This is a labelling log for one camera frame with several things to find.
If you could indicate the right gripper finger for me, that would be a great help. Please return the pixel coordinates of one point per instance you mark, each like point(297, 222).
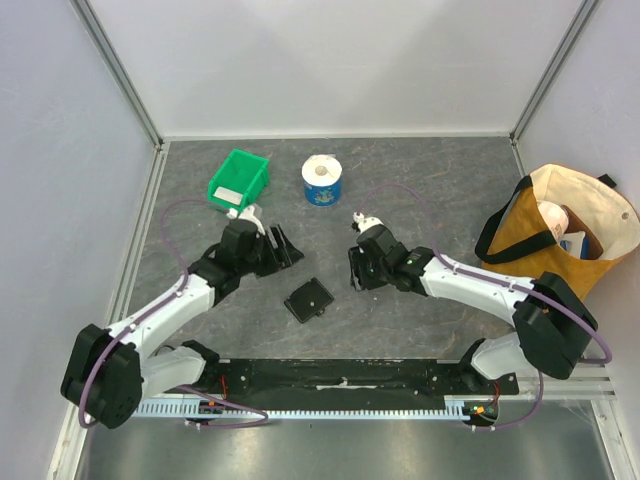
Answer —
point(355, 280)
point(354, 255)

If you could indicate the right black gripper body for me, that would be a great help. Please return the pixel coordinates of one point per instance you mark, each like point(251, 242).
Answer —
point(360, 270)

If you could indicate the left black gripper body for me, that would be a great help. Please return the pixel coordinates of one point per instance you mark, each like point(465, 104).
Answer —
point(264, 255)

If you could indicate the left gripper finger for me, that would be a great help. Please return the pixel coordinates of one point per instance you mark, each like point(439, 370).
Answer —
point(286, 252)
point(265, 269)

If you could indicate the black leather card holder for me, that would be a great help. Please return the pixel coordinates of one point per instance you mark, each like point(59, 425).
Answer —
point(308, 301)

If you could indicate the green plastic bin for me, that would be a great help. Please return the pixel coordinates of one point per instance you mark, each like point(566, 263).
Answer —
point(242, 172)

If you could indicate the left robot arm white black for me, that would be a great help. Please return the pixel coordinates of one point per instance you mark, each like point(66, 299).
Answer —
point(112, 370)

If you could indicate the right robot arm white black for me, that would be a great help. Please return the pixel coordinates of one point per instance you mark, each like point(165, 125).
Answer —
point(552, 328)

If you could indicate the stack of white cards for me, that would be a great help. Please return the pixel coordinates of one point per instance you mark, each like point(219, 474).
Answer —
point(227, 195)

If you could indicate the toilet paper roll blue wrapper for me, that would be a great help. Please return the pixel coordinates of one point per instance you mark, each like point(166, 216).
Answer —
point(322, 180)

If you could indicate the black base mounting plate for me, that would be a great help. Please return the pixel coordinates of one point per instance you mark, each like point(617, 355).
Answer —
point(251, 376)

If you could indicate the mustard canvas tote bag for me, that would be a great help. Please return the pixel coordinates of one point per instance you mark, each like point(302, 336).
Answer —
point(516, 241)

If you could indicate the items inside tote bag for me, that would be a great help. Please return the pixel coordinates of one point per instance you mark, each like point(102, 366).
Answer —
point(570, 232)

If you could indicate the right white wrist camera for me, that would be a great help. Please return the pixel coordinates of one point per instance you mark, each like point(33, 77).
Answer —
point(361, 223)

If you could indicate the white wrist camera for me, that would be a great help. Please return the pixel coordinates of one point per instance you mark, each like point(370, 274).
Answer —
point(361, 223)
point(251, 213)

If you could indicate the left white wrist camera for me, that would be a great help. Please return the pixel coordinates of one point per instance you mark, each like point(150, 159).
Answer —
point(251, 213)

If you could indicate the left aluminium frame post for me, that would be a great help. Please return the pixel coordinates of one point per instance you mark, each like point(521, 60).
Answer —
point(107, 51)

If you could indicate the aluminium frame post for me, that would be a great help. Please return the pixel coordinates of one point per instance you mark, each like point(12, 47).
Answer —
point(567, 43)
point(107, 51)

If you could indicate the right aluminium frame post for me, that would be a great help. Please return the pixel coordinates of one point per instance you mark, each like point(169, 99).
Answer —
point(567, 43)

